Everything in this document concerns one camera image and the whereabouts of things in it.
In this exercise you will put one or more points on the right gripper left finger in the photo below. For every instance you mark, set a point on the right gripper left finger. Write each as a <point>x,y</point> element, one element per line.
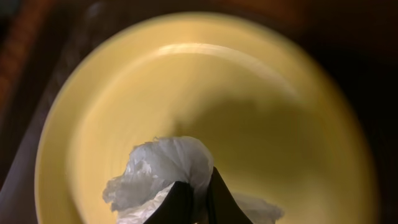
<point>176,208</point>

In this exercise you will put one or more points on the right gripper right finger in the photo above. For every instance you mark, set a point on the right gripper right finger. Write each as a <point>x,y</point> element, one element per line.
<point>220,204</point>

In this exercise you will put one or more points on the white tissue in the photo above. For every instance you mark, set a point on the white tissue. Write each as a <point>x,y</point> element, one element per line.
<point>153,168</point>

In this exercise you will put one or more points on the yellow plate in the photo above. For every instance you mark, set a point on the yellow plate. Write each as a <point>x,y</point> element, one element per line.
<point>276,125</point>

